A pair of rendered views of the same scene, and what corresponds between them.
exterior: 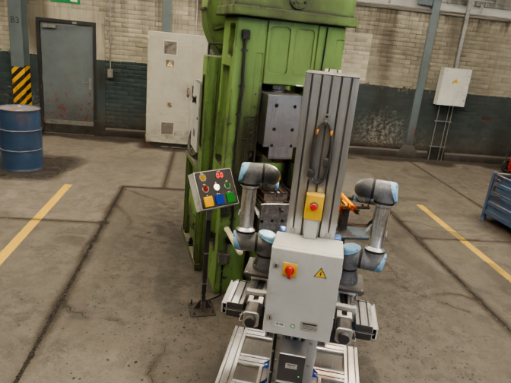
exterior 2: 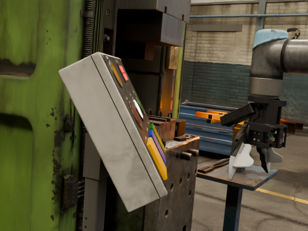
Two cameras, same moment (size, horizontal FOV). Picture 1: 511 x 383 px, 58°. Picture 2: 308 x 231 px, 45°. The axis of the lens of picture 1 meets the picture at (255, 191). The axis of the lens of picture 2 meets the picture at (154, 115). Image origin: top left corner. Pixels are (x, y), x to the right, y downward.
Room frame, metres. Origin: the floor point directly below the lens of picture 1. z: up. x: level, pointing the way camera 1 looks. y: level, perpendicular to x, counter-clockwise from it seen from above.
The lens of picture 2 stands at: (2.67, 0.86, 1.18)
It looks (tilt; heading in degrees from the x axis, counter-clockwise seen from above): 7 degrees down; 313
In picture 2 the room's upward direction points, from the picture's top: 5 degrees clockwise
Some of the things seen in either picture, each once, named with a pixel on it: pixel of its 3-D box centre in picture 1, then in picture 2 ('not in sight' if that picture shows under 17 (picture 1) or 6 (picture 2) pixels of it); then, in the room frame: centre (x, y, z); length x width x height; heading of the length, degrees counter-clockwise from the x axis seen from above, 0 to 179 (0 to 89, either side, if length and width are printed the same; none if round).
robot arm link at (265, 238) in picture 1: (265, 242); not in sight; (2.59, -0.09, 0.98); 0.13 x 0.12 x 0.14; 90
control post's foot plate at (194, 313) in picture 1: (201, 305); not in sight; (3.31, 0.34, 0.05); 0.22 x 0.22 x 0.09; 18
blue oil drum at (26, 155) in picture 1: (20, 137); not in sight; (6.62, 3.51, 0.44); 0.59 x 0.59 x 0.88
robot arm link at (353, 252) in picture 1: (350, 255); not in sight; (2.52, -0.60, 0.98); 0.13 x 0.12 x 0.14; 75
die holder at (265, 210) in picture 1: (270, 216); (116, 184); (3.79, -0.15, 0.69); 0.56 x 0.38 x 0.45; 18
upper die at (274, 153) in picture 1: (272, 147); (122, 29); (3.76, -0.10, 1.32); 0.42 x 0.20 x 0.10; 18
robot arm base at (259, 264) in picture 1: (265, 259); not in sight; (2.59, -0.10, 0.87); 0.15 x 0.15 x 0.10
